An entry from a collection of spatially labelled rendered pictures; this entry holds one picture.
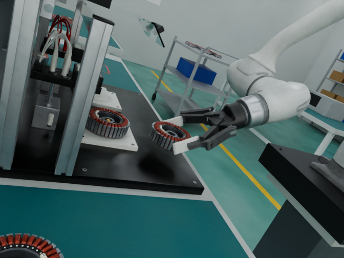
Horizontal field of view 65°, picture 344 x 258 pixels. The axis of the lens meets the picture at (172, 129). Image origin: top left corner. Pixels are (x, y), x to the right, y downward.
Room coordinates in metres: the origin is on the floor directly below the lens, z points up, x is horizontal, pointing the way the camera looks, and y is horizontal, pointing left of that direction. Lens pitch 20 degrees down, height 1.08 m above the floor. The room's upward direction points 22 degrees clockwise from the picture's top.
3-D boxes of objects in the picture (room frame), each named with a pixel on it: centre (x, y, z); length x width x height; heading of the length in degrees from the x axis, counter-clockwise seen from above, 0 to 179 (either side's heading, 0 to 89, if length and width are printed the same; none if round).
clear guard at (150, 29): (0.92, 0.32, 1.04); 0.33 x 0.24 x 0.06; 118
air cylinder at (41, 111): (0.57, 0.29, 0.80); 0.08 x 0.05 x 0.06; 28
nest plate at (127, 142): (0.63, 0.16, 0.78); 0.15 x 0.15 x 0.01; 28
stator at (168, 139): (0.65, 0.00, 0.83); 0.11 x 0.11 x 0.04
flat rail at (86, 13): (0.69, 0.31, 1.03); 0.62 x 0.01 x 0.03; 28
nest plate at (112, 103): (0.85, 0.28, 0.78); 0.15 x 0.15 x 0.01; 28
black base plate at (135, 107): (0.73, 0.23, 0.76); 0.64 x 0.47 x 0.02; 28
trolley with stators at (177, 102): (3.52, -0.04, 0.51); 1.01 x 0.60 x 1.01; 28
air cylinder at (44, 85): (0.78, 0.40, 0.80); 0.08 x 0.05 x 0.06; 28
